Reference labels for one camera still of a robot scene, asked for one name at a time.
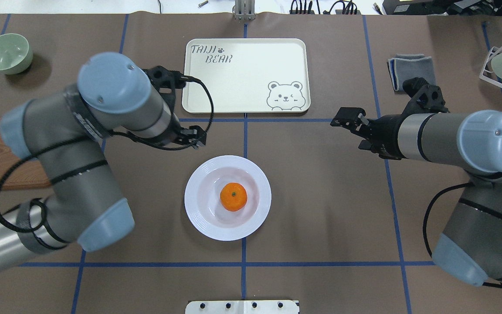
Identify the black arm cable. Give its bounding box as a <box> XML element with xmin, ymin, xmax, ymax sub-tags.
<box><xmin>422</xmin><ymin>168</ymin><xmax>502</xmax><ymax>288</ymax></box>
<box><xmin>0</xmin><ymin>76</ymin><xmax>215</xmax><ymax>234</ymax></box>

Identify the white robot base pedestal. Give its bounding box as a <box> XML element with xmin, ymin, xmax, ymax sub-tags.
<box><xmin>185</xmin><ymin>300</ymin><xmax>301</xmax><ymax>314</ymax></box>

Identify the aluminium frame post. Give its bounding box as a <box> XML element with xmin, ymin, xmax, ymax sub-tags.
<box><xmin>233</xmin><ymin>0</ymin><xmax>256</xmax><ymax>22</ymax></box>

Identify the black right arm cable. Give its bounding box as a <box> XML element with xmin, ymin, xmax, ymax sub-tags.
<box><xmin>422</xmin><ymin>168</ymin><xmax>502</xmax><ymax>288</ymax></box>

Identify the white plate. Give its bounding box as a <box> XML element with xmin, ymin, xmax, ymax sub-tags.
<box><xmin>184</xmin><ymin>155</ymin><xmax>272</xmax><ymax>241</ymax></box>

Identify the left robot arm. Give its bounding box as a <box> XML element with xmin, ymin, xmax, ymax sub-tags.
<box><xmin>0</xmin><ymin>52</ymin><xmax>207</xmax><ymax>272</ymax></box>

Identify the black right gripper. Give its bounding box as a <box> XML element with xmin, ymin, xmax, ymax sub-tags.
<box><xmin>330</xmin><ymin>107</ymin><xmax>404</xmax><ymax>160</ymax></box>

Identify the folded grey cloth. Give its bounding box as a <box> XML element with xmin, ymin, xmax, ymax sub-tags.
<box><xmin>387</xmin><ymin>54</ymin><xmax>437</xmax><ymax>92</ymax></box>

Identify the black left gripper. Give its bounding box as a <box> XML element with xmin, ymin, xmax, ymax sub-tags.
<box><xmin>164</xmin><ymin>125</ymin><xmax>207</xmax><ymax>149</ymax></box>

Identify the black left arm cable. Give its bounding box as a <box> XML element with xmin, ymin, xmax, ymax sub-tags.
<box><xmin>0</xmin><ymin>76</ymin><xmax>215</xmax><ymax>234</ymax></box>

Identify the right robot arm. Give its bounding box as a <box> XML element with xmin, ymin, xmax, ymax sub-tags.
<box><xmin>330</xmin><ymin>107</ymin><xmax>502</xmax><ymax>289</ymax></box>

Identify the light green bowl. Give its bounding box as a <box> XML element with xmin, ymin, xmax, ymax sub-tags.
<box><xmin>0</xmin><ymin>33</ymin><xmax>34</xmax><ymax>75</ymax></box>

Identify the cream bear tray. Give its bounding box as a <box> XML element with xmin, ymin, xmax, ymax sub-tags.
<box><xmin>182</xmin><ymin>38</ymin><xmax>311</xmax><ymax>114</ymax></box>

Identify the orange fruit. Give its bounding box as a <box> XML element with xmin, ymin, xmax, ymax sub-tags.
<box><xmin>220</xmin><ymin>182</ymin><xmax>248</xmax><ymax>212</ymax></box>

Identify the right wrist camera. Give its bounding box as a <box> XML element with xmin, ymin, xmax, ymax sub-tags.
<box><xmin>401</xmin><ymin>77</ymin><xmax>450</xmax><ymax>116</ymax></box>

